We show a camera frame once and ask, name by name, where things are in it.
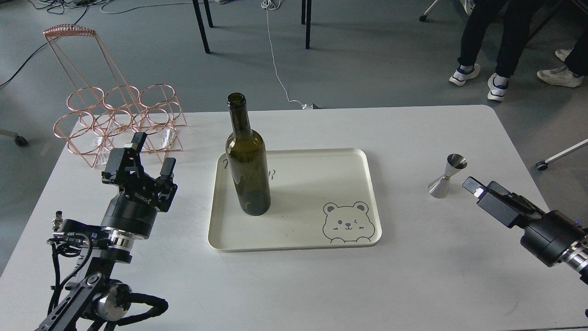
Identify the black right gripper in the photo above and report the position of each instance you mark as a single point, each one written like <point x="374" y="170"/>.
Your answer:
<point x="547" y="238"/>

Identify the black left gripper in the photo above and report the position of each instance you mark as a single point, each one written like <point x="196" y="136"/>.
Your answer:
<point x="127" y="212"/>

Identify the steel double jigger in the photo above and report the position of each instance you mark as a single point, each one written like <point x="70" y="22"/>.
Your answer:
<point x="440" y="187"/>

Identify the dark green wine bottle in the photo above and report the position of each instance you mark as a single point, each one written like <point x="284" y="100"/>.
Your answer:
<point x="246" y="156"/>

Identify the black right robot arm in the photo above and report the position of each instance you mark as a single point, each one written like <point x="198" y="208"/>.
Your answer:
<point x="576" y="256"/>

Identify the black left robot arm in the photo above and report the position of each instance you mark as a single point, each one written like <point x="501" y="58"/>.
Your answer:
<point x="84" y="255"/>

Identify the office chair caster right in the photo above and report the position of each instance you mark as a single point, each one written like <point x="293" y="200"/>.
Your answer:
<point x="542" y="165"/>

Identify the office chair caster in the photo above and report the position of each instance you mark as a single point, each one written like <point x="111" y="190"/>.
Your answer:
<point x="542" y="165"/>
<point x="17" y="138"/>

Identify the office chair caster left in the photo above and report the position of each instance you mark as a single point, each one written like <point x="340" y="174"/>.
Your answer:
<point x="17" y="138"/>

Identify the cream bear serving tray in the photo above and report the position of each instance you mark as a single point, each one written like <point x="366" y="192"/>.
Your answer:
<point x="320" y="198"/>

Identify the black table legs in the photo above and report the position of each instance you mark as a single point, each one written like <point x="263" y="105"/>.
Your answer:
<point x="305" y="20"/>

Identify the white chair base leg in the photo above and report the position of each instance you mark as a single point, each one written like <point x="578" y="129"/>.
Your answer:
<point x="426" y="13"/>

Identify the copper wire wine rack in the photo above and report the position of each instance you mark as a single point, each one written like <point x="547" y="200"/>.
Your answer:
<point x="99" y="118"/>

